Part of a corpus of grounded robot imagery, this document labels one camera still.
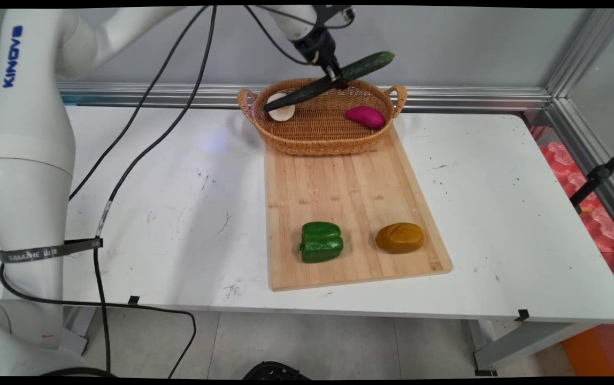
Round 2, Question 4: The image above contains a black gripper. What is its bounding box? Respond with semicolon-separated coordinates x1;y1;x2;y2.
292;27;349;90

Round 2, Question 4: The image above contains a green cucumber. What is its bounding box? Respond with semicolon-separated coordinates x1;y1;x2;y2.
263;51;396;112

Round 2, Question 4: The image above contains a purple sweet potato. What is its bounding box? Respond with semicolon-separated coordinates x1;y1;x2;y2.
346;106;386;130

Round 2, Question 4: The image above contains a woven wicker basket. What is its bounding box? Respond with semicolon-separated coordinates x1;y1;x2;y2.
237;78;408;157

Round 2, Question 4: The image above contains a white mushroom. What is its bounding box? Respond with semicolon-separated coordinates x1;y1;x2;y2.
267;93;296;122

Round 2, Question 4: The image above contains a wooden cutting board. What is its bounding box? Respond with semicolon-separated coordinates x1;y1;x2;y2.
264;126;453;292

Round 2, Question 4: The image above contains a green bell pepper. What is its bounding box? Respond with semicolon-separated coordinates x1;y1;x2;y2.
298;221;344;264

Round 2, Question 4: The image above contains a brown potato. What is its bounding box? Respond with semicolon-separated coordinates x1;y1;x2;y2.
375;222;425;255

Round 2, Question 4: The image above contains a black tripod stand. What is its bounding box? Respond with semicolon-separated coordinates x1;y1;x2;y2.
569;138;614;214

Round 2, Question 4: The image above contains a pink bubble wrap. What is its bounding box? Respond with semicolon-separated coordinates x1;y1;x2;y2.
532;126;614;300

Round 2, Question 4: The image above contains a black round floor object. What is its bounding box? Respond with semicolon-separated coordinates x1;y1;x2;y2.
243;361;313;380

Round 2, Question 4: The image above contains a grey table leg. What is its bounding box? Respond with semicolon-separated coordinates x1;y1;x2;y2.
470;319;602;376

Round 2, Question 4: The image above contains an orange floor panel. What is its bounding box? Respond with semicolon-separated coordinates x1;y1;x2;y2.
561;325;614;377

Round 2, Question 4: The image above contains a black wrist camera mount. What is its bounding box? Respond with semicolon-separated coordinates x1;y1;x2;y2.
313;5;357;29

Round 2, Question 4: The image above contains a horizontal aluminium frame rail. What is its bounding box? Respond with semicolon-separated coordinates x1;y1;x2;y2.
56;82;554;112

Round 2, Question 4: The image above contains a thin black cable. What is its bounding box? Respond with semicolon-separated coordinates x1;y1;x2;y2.
68;5;210;202

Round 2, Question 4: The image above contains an upright aluminium frame post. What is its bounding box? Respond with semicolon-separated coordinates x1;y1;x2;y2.
545;8;614;101

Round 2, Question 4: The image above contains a thick black cable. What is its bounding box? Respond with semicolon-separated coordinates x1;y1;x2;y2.
93;5;218;373

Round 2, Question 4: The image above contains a slanted aluminium frame rail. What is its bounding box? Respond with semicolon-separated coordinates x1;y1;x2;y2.
545;98;614;248

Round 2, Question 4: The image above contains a black floor cable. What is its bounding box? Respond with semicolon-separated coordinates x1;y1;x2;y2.
0;263;197;378

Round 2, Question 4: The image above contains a grey velcro strap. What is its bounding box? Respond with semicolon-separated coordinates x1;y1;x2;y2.
0;237;104;264

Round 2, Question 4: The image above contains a grey table leg bracket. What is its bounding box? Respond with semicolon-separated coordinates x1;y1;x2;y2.
60;307;97;357

